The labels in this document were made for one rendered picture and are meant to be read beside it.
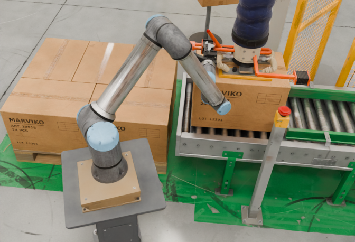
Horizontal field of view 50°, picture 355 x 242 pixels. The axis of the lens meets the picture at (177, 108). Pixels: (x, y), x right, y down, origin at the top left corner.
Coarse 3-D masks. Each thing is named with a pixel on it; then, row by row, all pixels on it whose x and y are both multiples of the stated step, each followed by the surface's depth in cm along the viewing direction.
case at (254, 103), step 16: (224, 80) 239; (240, 80) 240; (256, 80) 240; (272, 80) 241; (288, 80) 242; (192, 96) 276; (240, 96) 243; (256, 96) 243; (272, 96) 242; (192, 112) 255; (208, 112) 254; (240, 112) 252; (256, 112) 252; (272, 112) 251; (240, 128) 263; (256, 128) 262
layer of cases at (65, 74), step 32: (32, 64) 311; (64, 64) 312; (96, 64) 314; (160, 64) 318; (32, 96) 281; (64, 96) 283; (96, 96) 284; (128, 96) 286; (160, 96) 288; (32, 128) 278; (64, 128) 275; (128, 128) 270; (160, 128) 267; (160, 160) 290
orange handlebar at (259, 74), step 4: (192, 44) 242; (196, 44) 244; (200, 44) 244; (220, 44) 244; (192, 48) 241; (196, 48) 241; (200, 48) 241; (216, 48) 241; (220, 48) 241; (224, 48) 241; (264, 48) 243; (268, 48) 243; (260, 52) 240; (264, 52) 240; (268, 52) 240; (256, 56) 236; (256, 60) 232; (256, 64) 229; (256, 68) 226; (256, 72) 223; (260, 72) 223; (260, 76) 222; (264, 76) 222; (268, 76) 222; (272, 76) 222; (276, 76) 222; (280, 76) 222; (284, 76) 221; (288, 76) 222; (292, 76) 222
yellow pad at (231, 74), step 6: (222, 72) 242; (228, 72) 241; (234, 72) 242; (270, 72) 244; (234, 78) 241; (240, 78) 240; (246, 78) 240; (252, 78) 240; (258, 78) 239; (264, 78) 239; (270, 78) 239
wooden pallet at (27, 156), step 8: (16, 152) 297; (24, 152) 296; (32, 152) 295; (40, 152) 295; (48, 152) 294; (24, 160) 303; (32, 160) 302; (40, 160) 303; (48, 160) 304; (56, 160) 304; (160, 168) 296
